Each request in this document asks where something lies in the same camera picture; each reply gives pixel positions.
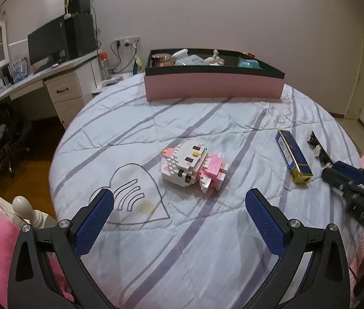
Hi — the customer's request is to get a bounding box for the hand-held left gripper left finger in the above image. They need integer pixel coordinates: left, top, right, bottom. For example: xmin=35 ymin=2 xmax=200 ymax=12
xmin=7 ymin=188 xmax=116 ymax=309

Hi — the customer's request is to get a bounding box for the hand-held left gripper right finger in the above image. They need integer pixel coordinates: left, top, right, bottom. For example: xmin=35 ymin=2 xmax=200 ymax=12
xmin=245 ymin=188 xmax=351 ymax=309

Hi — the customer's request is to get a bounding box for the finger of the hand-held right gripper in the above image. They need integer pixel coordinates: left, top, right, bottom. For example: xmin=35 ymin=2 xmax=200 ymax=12
xmin=322 ymin=167 xmax=364 ymax=201
xmin=334 ymin=161 xmax=364 ymax=193

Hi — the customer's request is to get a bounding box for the white pink block cat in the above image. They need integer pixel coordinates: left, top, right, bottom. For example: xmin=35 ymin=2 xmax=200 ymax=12
xmin=160 ymin=142 xmax=228 ymax=194

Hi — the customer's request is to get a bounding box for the pink black storage box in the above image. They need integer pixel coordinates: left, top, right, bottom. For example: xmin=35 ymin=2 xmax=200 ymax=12
xmin=144 ymin=49 xmax=285 ymax=103

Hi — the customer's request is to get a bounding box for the teal plastic toy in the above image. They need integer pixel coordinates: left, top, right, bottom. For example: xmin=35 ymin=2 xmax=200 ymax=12
xmin=237 ymin=58 xmax=263 ymax=70

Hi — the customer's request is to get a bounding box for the pink jar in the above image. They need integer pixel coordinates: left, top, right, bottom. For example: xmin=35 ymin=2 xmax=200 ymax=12
xmin=151 ymin=53 xmax=172 ymax=67

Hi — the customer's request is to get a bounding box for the white angular ornament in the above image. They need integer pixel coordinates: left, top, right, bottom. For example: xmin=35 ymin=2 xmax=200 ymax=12
xmin=171 ymin=49 xmax=189 ymax=66

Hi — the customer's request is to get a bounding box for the blue gold box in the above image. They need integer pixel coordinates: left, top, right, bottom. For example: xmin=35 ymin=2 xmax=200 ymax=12
xmin=275 ymin=129 xmax=314 ymax=185

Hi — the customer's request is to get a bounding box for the white door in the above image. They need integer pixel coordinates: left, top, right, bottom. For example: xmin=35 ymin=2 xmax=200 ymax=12
xmin=344 ymin=34 xmax=364 ymax=121

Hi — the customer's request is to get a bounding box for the striped white quilt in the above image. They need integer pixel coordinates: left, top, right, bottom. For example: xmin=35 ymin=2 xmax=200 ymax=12
xmin=48 ymin=72 xmax=363 ymax=309

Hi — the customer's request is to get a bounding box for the black office chair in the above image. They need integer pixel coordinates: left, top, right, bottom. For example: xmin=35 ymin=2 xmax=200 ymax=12
xmin=0 ymin=101 xmax=33 ymax=177

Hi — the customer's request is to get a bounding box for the white desk with drawers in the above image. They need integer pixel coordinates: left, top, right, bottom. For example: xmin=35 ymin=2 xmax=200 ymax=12
xmin=0 ymin=55 xmax=100 ymax=131

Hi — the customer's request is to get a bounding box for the white nightstand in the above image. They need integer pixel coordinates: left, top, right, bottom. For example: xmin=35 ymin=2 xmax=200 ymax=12
xmin=92 ymin=74 xmax=137 ymax=99

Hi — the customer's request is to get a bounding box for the pink white packet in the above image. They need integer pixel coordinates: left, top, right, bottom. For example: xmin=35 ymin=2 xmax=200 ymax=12
xmin=103 ymin=75 xmax=125 ymax=86

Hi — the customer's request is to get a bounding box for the red-capped water bottle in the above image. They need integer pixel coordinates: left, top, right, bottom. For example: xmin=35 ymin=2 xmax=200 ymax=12
xmin=100 ymin=51 xmax=111 ymax=80

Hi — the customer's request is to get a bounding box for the colourful snack bag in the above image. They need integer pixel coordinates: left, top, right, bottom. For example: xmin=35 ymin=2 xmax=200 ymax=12
xmin=132 ymin=56 xmax=144 ymax=75

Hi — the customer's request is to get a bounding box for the black keyboard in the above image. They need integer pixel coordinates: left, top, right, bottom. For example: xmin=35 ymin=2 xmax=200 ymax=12
xmin=36 ymin=59 xmax=63 ymax=71

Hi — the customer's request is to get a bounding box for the blue white carton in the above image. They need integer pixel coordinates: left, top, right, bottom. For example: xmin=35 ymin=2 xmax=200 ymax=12
xmin=11 ymin=56 xmax=28 ymax=82

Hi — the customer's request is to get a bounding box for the black computer monitor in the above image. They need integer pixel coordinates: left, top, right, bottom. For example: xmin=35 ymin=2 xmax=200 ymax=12
xmin=28 ymin=15 xmax=70 ymax=66

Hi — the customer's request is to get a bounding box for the black computer tower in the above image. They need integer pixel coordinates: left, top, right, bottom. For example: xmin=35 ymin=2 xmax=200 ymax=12
xmin=64 ymin=13 xmax=97 ymax=60

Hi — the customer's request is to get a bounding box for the black speaker box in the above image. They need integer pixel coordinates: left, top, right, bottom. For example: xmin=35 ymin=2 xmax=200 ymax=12
xmin=69 ymin=0 xmax=91 ymax=15

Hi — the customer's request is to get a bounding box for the white bed frame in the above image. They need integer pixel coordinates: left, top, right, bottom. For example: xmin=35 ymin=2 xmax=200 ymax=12
xmin=0 ymin=178 xmax=58 ymax=232

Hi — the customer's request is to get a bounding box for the black power cable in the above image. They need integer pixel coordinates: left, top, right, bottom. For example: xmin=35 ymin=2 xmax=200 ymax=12
xmin=109 ymin=40 xmax=137 ymax=73

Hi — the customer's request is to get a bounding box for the white wall power outlet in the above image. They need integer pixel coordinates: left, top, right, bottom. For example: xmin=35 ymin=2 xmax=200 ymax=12
xmin=114 ymin=36 xmax=141 ymax=48

